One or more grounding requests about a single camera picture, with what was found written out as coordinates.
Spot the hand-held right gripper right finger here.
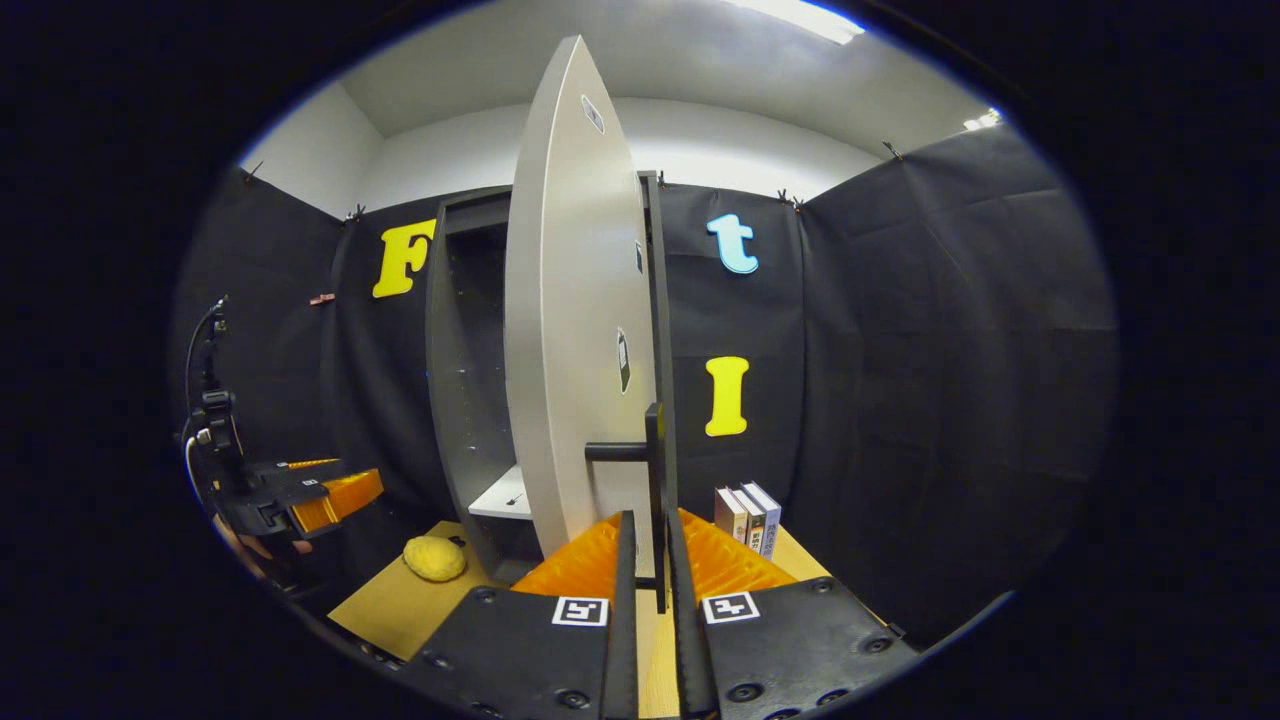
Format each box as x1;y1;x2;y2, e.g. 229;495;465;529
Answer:
665;508;921;720

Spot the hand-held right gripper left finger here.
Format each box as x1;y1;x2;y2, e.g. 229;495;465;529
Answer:
395;510;641;720

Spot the dark grey cabinet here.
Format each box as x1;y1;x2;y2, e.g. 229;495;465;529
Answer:
425;170;683;601

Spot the black door handle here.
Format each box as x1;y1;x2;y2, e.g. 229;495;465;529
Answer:
585;403;669;613

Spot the white cabinet shelf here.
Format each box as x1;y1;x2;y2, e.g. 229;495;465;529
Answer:
468;465;536;521

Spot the white purple book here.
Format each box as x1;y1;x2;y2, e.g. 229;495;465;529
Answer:
714;487;751;546

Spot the dark tan book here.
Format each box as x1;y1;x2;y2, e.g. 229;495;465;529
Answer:
735;485;768;556

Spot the yellow bumpy round object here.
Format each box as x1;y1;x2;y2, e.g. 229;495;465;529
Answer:
403;535;468;583

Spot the grey blue book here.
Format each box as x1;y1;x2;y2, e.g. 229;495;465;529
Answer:
745;481;783;561

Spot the black backdrop cloth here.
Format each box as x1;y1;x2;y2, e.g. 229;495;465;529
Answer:
170;125;1119;641

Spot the black cable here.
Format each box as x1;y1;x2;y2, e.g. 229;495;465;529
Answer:
183;295;229;396

